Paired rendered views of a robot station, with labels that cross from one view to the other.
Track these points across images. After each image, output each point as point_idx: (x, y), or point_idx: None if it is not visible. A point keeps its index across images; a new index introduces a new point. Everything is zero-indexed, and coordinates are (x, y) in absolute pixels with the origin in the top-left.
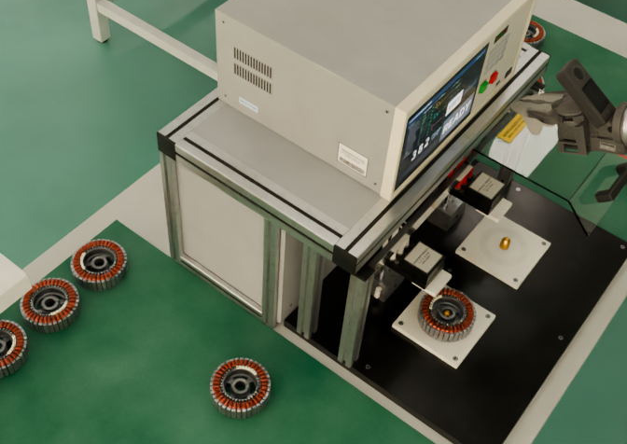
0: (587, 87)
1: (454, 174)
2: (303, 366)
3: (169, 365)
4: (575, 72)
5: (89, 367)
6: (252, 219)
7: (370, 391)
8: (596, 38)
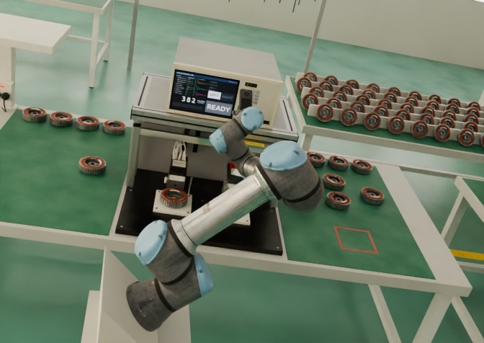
0: (245, 99)
1: None
2: (117, 179)
3: (88, 152)
4: (244, 91)
5: (72, 138)
6: None
7: (122, 197)
8: (409, 222)
